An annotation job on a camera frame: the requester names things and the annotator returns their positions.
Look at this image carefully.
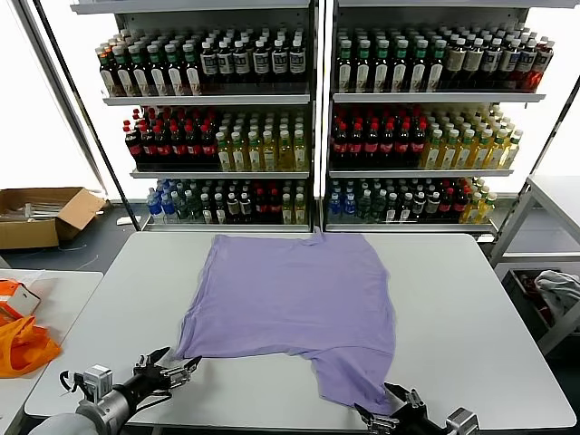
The dark bottle beige label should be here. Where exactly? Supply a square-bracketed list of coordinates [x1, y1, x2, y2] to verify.
[444, 38, 465, 90]
[463, 38, 483, 90]

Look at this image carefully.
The grey metal shelf unit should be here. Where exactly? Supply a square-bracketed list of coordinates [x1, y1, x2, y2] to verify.
[322, 0, 580, 235]
[70, 0, 318, 233]

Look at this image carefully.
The grey crumpled cloth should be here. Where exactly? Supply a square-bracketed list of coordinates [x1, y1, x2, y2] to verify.
[534, 270, 580, 318]

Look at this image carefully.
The orange white carton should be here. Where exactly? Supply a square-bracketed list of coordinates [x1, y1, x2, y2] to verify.
[0, 278, 42, 325]

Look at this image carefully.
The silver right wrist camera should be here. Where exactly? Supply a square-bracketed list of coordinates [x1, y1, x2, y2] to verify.
[445, 406, 481, 435]

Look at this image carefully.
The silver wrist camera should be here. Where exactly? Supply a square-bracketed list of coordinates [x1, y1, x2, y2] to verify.
[445, 406, 481, 435]
[81, 364, 113, 402]

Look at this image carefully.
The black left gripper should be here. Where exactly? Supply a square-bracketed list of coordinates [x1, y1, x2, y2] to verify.
[112, 346, 203, 411]

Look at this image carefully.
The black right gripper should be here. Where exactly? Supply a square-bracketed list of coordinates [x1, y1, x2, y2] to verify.
[354, 382, 449, 435]

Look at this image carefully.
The white paper sheet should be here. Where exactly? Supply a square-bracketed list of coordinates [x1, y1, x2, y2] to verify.
[0, 269, 49, 291]

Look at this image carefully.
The orange cloth bag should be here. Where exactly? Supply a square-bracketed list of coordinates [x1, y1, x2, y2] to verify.
[0, 314, 63, 380]

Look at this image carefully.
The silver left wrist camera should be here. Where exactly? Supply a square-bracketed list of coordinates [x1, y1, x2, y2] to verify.
[81, 364, 113, 402]

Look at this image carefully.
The white metal frame table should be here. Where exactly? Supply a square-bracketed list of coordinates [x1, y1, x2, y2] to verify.
[488, 174, 580, 273]

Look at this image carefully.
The white packing material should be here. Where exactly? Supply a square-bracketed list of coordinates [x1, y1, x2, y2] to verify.
[0, 201, 58, 223]

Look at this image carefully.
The dark bottle grey label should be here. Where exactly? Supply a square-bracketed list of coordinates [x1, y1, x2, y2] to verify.
[232, 39, 252, 92]
[199, 40, 219, 92]
[252, 39, 272, 92]
[287, 38, 307, 92]
[270, 39, 290, 92]
[217, 40, 236, 92]

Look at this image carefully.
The dark bottle blue label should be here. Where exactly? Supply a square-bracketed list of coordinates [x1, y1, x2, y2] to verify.
[481, 38, 501, 90]
[517, 39, 537, 92]
[498, 39, 519, 91]

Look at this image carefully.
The red packaged item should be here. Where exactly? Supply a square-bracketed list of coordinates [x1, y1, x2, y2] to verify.
[520, 274, 556, 325]

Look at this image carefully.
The red drink bottle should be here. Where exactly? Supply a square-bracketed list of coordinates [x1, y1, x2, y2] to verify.
[530, 40, 556, 93]

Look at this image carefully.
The grey slanted beam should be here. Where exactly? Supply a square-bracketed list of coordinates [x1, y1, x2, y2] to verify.
[15, 0, 110, 200]

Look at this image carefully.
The open cardboard box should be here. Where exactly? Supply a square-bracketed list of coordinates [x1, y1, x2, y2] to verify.
[0, 187, 108, 250]

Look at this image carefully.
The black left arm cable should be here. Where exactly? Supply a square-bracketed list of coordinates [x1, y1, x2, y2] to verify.
[129, 388, 174, 416]

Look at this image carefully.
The black slanted pole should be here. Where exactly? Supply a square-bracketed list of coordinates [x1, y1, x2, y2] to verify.
[31, 0, 141, 232]
[532, 83, 580, 182]

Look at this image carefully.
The purple t-shirt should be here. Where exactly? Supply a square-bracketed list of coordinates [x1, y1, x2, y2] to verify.
[174, 229, 400, 416]

